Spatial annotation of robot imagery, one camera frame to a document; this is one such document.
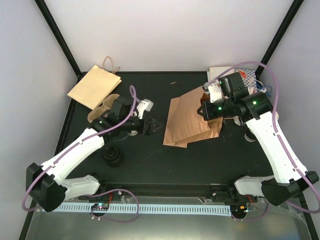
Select white paper cup black print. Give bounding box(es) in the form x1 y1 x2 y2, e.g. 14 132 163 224
129 130 138 136

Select brown kraft paper bag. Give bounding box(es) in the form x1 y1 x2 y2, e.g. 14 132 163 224
163 87 223 148

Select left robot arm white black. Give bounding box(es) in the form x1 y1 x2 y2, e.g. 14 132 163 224
25 94 161 212

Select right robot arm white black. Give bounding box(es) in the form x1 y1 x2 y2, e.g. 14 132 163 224
197 72 320 206

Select white paper bag brown trim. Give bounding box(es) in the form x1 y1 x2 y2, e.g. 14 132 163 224
207 66 231 83

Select stack of white paper cups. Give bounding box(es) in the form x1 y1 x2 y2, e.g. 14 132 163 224
233 116 257 143

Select blue checkered paper bag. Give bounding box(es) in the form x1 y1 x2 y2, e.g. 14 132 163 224
234 68 273 97

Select black lid stack left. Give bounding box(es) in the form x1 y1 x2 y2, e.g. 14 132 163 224
102 145 124 168

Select stacked pulp cup carriers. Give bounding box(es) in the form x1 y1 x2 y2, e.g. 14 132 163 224
87 94 120 123

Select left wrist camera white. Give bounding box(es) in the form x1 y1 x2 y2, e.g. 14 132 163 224
136 99 154 119

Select tan paper bag with handles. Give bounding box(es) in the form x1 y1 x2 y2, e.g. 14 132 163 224
67 65 122 110

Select light blue cable duct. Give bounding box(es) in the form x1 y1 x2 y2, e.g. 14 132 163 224
55 202 232 217

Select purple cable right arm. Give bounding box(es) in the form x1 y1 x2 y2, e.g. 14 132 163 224
207 60 320 223

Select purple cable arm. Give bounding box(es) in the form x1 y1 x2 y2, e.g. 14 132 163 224
22 85 140 223
207 60 320 223

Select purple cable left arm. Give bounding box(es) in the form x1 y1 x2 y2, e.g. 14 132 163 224
22 85 140 223

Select black frame post right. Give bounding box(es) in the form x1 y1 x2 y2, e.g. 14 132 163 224
255 0 305 77

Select black frame post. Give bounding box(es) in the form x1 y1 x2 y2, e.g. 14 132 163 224
34 0 82 78
255 0 305 77

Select black frame post left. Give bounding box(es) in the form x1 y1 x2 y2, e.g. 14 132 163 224
34 0 82 78

